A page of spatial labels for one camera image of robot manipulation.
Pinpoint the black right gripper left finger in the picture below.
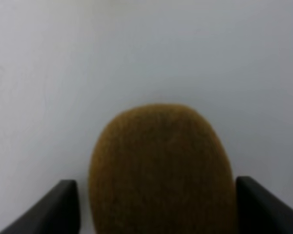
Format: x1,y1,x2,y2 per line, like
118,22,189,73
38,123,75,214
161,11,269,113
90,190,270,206
1,180,81,234

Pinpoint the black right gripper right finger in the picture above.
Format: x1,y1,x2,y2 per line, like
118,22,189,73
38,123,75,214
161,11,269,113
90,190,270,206
235,176,293,234

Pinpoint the brown kiwi fruit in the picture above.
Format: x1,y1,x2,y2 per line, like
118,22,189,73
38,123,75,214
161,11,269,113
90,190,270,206
88,104,238,234

